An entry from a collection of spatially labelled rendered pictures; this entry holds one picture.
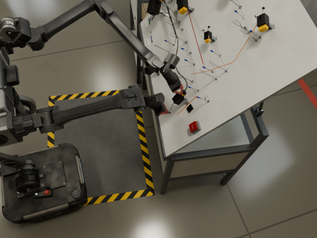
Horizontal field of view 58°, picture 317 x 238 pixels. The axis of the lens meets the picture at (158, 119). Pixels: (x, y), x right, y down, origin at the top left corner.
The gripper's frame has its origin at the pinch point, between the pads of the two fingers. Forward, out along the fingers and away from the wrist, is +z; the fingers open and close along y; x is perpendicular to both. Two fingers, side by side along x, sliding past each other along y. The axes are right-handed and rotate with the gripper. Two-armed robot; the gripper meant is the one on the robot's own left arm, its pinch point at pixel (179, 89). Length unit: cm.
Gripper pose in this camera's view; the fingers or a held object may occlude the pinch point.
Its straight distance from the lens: 165.1
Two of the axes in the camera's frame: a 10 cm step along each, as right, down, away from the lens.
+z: 4.5, 4.6, 7.6
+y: -3.0, -7.2, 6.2
